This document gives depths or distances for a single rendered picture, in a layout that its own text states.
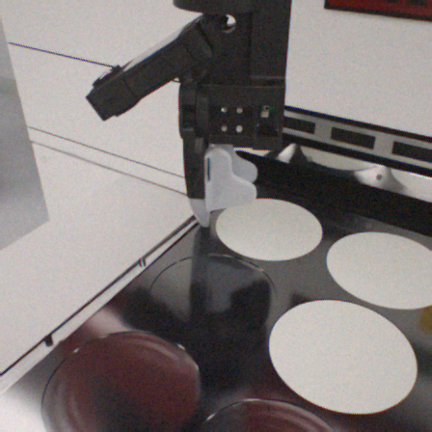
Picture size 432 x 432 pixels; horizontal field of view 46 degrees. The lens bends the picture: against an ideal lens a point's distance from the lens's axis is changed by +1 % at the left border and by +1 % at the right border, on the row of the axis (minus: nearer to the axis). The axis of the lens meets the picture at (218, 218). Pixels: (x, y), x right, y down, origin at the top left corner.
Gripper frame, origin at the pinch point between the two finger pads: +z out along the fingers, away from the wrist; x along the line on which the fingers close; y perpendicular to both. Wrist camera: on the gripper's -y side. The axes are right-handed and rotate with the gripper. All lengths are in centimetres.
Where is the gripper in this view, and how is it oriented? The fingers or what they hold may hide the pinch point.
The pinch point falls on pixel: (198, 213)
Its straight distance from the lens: 47.9
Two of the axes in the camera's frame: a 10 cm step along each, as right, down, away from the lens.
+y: 10.0, 0.5, -0.7
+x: 0.8, -5.6, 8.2
